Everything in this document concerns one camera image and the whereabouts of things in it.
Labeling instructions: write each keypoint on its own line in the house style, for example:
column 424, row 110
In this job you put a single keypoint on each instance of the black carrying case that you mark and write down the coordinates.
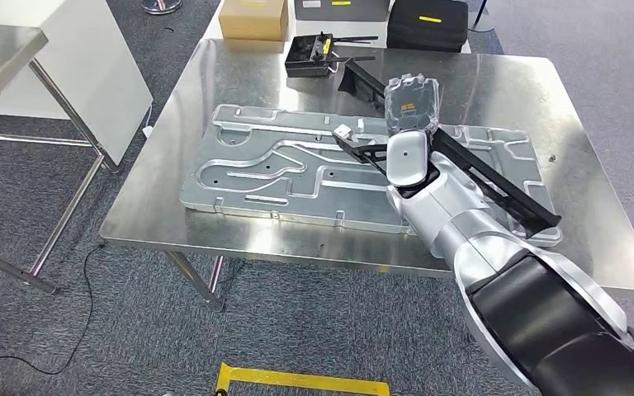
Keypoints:
column 426, row 30

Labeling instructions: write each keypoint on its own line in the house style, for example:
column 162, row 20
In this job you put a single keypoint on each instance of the brown cardboard box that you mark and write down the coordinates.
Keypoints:
column 254, row 19

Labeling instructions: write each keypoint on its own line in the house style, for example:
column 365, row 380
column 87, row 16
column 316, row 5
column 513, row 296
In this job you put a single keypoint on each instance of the black plastic plate frame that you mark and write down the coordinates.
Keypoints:
column 514, row 197

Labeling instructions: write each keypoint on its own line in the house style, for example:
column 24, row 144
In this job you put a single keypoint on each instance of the grey stamped metal panel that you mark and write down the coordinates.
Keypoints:
column 240, row 180

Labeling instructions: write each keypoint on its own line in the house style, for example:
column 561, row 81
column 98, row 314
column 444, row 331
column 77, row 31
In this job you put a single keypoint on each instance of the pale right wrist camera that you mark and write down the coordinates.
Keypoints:
column 342, row 131

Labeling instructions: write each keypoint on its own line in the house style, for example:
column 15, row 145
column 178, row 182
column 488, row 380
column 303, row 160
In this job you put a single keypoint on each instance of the grey case with yellow label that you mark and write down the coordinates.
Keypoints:
column 344, row 12

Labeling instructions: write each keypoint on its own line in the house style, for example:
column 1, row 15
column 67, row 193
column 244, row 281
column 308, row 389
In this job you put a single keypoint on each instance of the black remote controller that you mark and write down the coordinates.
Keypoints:
column 301, row 57

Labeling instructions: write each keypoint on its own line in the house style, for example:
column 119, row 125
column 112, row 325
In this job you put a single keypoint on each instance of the black camera bracket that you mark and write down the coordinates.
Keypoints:
column 366, row 153

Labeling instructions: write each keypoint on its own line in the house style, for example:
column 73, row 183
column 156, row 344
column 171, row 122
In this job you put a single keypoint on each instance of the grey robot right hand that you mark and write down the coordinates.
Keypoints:
column 413, row 106

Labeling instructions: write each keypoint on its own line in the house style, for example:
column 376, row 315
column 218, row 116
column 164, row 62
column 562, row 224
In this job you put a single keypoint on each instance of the white board panel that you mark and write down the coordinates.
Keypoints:
column 93, row 65

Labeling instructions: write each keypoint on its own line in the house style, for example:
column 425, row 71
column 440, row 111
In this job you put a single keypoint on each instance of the chrome round stanchion base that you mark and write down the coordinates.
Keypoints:
column 161, row 5

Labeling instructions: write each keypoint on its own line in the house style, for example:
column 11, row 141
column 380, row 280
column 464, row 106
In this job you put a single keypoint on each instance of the thin black stand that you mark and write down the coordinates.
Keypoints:
column 478, row 16

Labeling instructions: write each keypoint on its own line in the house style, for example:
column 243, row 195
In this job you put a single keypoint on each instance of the white power strip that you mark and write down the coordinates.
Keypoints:
column 148, row 132

